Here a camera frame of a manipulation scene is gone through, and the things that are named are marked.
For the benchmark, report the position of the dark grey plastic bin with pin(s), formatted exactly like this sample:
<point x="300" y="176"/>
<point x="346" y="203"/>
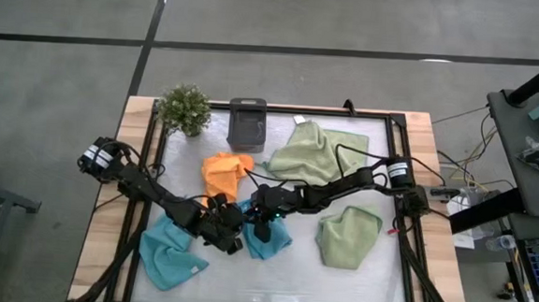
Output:
<point x="247" y="126"/>

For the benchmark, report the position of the orange microfiber towel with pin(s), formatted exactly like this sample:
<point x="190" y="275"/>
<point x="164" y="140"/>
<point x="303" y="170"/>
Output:
<point x="223" y="171"/>

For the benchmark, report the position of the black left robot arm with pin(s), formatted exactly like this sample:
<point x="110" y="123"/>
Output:
<point x="154" y="193"/>

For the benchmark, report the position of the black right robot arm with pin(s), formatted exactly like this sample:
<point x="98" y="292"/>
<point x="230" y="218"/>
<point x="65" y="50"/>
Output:
<point x="342" y="186"/>

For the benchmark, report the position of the black metal table frame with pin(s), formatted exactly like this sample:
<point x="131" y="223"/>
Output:
<point x="309" y="111"/>

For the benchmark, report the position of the clear plastic bottle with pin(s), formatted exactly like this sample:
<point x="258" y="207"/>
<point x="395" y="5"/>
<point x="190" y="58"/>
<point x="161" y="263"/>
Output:
<point x="503" y="242"/>

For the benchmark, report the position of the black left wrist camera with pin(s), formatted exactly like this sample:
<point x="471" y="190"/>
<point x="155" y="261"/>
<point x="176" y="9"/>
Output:
<point x="234" y="246"/>

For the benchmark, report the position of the black desk support beam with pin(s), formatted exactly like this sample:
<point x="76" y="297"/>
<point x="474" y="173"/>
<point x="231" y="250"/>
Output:
<point x="486" y="211"/>

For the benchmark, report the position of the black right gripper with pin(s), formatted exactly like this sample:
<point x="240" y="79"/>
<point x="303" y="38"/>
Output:
<point x="275" y="203"/>

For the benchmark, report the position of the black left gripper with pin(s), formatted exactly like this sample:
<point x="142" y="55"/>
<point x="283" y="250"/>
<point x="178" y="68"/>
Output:
<point x="218" y="223"/>

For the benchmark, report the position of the small yellow black tool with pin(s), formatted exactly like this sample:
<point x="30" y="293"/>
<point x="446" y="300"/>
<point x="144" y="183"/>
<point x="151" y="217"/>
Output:
<point x="507" y="292"/>

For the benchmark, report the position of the grey side desk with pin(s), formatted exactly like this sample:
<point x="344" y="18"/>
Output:
<point x="508" y="151"/>

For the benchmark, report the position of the blue microfiber towel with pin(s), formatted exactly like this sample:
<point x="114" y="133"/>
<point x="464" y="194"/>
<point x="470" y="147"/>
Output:
<point x="268" y="244"/>
<point x="164" y="261"/>

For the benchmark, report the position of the small green potted plant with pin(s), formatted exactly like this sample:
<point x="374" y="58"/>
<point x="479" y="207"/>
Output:
<point x="184" y="110"/>

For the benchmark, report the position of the small black clamp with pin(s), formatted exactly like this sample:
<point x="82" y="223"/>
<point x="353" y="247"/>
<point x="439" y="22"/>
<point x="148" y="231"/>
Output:
<point x="348" y="107"/>

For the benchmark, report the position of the small red clip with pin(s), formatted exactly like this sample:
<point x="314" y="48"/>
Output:
<point x="392" y="232"/>

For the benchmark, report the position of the light green microfiber towel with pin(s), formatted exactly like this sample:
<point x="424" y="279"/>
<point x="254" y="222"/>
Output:
<point x="348" y="240"/>
<point x="307" y="148"/>

